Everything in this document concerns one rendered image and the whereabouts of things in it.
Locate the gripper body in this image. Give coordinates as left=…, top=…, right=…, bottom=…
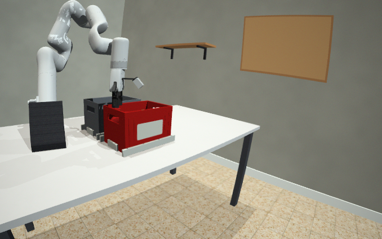
left=109, top=68, right=127, bottom=92

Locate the red bottle crate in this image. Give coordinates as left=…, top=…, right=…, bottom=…
left=103, top=100, right=173, bottom=152

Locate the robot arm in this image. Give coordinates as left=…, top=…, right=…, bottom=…
left=28, top=0, right=129, bottom=104

